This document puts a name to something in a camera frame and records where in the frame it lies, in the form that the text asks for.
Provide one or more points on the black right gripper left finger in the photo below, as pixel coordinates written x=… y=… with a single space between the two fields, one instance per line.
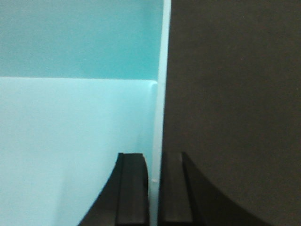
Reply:
x=124 y=198

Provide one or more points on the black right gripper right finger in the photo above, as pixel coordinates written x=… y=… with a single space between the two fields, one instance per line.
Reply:
x=188 y=198

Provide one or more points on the light teal plastic bin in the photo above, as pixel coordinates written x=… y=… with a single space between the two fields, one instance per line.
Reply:
x=80 y=82

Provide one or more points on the black conveyor belt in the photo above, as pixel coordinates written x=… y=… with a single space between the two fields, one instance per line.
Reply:
x=233 y=100

